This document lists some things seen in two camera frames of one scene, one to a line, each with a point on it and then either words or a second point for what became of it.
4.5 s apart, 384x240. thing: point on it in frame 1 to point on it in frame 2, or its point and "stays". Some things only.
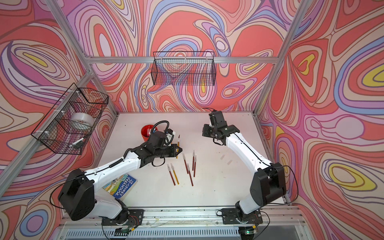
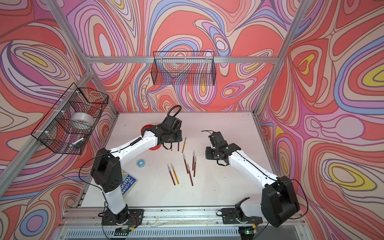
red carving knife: [195, 158] stays
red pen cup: [146, 131] stays
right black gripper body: [209, 131] to [211, 153]
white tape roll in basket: [83, 118] stays
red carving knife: [193, 163] stays
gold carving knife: [177, 157] to [183, 145]
